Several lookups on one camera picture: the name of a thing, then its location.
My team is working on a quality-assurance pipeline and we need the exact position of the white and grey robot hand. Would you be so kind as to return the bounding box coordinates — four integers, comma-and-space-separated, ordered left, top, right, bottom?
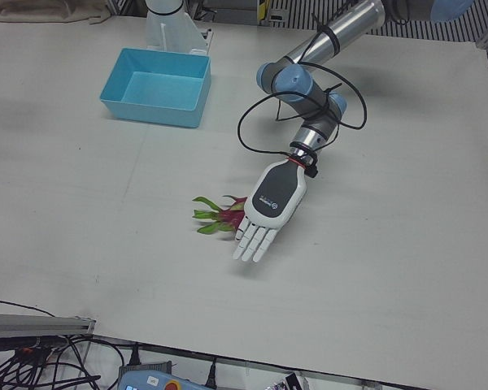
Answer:
232, 157, 308, 263

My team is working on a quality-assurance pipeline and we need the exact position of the pink dragon fruit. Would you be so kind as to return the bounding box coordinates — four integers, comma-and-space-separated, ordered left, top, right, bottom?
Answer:
192, 195, 250, 236

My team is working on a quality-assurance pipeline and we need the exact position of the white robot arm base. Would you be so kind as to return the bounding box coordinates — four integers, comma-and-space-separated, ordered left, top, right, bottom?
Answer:
145, 0, 215, 57

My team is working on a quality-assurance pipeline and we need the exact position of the light blue plastic bin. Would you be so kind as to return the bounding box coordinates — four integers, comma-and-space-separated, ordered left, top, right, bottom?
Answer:
99, 47, 212, 129

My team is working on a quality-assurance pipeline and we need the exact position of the black and white packet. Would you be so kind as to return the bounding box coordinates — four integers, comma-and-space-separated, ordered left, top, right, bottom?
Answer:
263, 370, 317, 390

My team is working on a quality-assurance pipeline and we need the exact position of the blue teach pendant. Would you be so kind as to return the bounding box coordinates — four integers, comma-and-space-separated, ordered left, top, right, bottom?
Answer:
117, 359, 201, 390

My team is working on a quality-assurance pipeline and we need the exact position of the beige cloth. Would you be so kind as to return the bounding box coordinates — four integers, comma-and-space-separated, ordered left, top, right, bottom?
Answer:
0, 0, 114, 25

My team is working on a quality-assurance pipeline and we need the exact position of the black power strip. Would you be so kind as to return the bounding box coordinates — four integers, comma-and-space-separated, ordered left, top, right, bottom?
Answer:
0, 336, 68, 357

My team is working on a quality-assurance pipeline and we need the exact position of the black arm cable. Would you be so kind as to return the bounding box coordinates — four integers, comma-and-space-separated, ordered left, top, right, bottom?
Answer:
237, 0, 368, 180

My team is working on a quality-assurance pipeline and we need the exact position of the aluminium frame rail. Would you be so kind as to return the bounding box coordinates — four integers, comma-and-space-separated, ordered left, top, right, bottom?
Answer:
0, 313, 96, 338

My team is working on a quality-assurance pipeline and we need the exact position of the black cable bundle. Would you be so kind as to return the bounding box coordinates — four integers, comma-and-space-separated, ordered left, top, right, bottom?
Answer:
0, 299, 141, 390

